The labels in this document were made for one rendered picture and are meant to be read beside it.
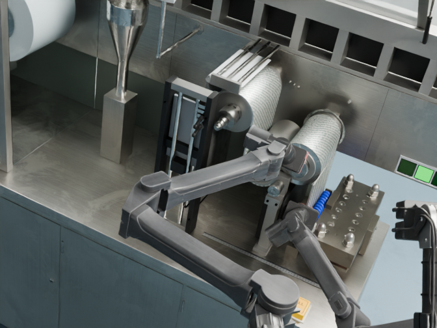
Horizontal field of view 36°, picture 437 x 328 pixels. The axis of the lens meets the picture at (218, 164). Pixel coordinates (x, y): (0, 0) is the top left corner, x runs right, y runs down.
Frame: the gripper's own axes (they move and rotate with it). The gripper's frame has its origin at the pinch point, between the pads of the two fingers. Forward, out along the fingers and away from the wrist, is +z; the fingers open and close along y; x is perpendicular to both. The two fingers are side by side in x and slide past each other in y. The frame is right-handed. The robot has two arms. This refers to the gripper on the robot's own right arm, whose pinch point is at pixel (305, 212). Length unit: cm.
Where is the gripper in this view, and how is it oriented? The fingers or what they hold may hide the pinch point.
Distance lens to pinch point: 220.3
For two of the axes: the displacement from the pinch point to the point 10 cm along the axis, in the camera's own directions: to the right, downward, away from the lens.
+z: 3.0, -0.4, 9.5
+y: 8.9, 3.8, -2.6
